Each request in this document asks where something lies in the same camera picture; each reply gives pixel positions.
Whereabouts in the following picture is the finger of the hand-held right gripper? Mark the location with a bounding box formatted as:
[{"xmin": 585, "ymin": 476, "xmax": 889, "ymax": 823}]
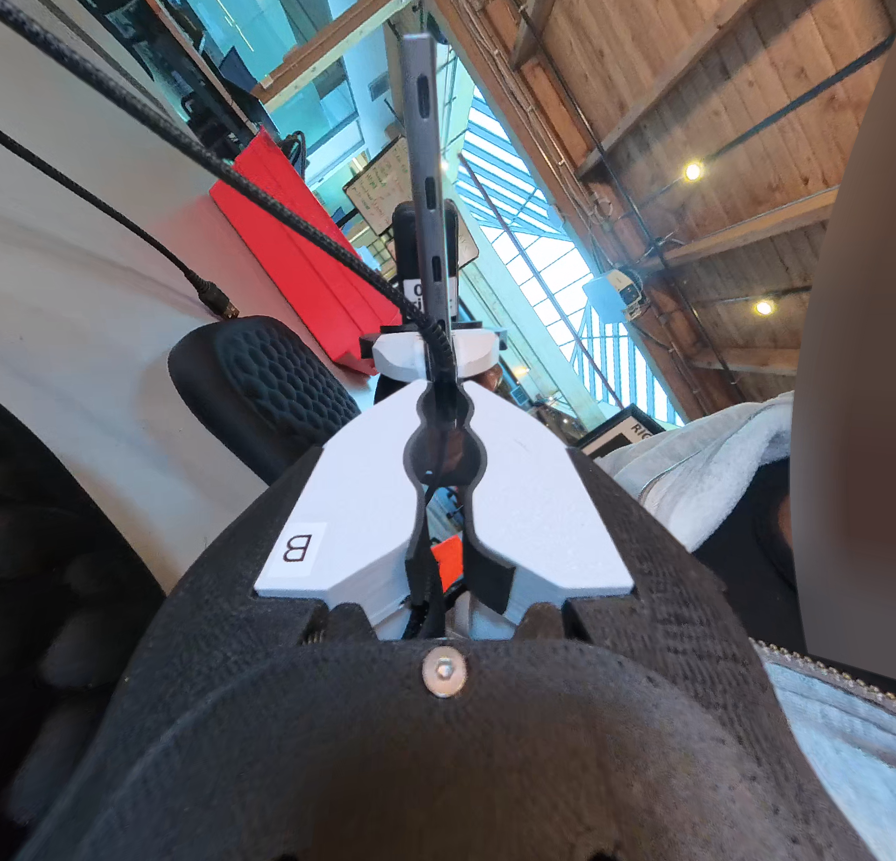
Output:
[
  {"xmin": 454, "ymin": 327, "xmax": 503, "ymax": 377},
  {"xmin": 371, "ymin": 332, "xmax": 431, "ymax": 380}
]

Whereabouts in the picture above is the white ceiling mounted device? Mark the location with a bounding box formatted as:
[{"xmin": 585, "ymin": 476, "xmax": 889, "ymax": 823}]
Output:
[{"xmin": 583, "ymin": 266, "xmax": 651, "ymax": 325}]

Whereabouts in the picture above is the whiteboard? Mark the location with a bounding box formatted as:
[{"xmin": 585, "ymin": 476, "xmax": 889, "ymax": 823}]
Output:
[{"xmin": 342, "ymin": 135, "xmax": 415, "ymax": 238}]

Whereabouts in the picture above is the red folding divider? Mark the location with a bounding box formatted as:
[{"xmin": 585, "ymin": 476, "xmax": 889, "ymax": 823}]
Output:
[{"xmin": 209, "ymin": 126, "xmax": 405, "ymax": 376}]

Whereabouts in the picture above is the grey usb hub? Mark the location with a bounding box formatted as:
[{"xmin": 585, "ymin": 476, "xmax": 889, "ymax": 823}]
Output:
[{"xmin": 399, "ymin": 32, "xmax": 458, "ymax": 338}]

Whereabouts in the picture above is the black braided usb-c cable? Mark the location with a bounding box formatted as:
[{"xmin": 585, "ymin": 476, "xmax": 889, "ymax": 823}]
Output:
[{"xmin": 0, "ymin": 0, "xmax": 460, "ymax": 428}]

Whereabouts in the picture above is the grey hoodie person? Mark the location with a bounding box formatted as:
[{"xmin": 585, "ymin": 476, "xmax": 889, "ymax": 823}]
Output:
[{"xmin": 600, "ymin": 390, "xmax": 896, "ymax": 861}]

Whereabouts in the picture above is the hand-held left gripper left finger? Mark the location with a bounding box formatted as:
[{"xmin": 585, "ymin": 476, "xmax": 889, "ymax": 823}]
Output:
[{"xmin": 253, "ymin": 379, "xmax": 449, "ymax": 641}]

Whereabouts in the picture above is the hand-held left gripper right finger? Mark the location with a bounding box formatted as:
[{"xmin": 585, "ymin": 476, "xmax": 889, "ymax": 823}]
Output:
[{"xmin": 455, "ymin": 379, "xmax": 636, "ymax": 629}]

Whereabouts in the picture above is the black framed sign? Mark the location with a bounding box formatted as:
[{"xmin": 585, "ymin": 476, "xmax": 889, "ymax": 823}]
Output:
[{"xmin": 573, "ymin": 403, "xmax": 667, "ymax": 460}]

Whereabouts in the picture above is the black cable with metal plug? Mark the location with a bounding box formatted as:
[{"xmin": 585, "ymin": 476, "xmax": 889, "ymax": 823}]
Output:
[{"xmin": 0, "ymin": 129, "xmax": 241, "ymax": 321}]

